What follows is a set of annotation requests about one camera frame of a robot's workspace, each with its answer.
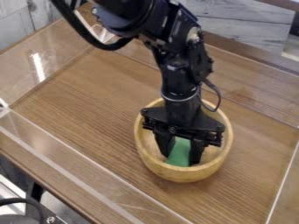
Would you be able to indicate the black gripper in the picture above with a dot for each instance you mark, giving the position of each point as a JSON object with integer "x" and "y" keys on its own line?
{"x": 184, "y": 120}

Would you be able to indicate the green rectangular block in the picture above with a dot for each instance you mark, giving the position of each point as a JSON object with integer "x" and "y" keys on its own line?
{"x": 179, "y": 155}

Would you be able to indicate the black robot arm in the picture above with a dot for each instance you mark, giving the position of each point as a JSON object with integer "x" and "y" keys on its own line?
{"x": 164, "y": 25}

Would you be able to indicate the brown wooden bowl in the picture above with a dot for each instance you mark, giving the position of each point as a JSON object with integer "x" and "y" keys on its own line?
{"x": 211, "y": 160}

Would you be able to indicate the clear acrylic tray wall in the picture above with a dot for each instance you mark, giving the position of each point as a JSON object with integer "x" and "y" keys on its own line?
{"x": 102, "y": 196}

